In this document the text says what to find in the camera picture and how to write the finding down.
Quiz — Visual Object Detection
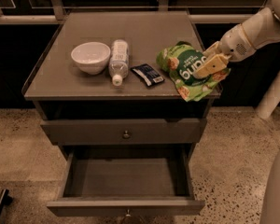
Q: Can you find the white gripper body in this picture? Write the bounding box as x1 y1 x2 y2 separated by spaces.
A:
218 23 256 62

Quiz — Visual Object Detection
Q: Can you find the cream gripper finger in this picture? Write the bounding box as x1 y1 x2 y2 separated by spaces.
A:
203 41 220 58
193 53 231 79

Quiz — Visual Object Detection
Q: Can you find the green rice chip bag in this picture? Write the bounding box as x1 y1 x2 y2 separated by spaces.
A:
156 41 231 102

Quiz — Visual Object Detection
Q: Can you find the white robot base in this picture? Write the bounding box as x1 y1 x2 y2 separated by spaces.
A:
259 150 280 224

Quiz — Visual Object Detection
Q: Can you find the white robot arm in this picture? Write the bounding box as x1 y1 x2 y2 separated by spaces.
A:
193 0 280 79

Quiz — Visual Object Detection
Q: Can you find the closed top drawer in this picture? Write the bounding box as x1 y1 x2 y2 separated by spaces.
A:
41 119 206 146

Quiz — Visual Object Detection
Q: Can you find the grey drawer cabinet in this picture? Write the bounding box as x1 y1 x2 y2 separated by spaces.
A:
23 11 223 155

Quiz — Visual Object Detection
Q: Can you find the open middle drawer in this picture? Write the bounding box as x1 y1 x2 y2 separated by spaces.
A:
46 145 206 218

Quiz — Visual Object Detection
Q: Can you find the dark blue snack packet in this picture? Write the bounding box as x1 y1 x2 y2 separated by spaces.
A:
131 63 164 87

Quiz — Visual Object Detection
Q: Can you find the clear plastic water bottle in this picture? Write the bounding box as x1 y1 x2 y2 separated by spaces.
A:
108 39 129 87

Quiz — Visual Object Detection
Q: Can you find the white ceramic bowl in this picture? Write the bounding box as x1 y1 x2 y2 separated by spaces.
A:
71 42 111 75

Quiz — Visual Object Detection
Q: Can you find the dark object at floor corner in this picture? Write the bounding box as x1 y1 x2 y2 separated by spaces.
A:
0 189 13 220

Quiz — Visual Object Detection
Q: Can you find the white diagonal post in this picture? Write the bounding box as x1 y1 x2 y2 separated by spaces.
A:
256 71 280 119

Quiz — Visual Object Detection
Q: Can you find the metal railing frame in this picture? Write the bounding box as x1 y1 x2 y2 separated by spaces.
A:
0 0 280 26

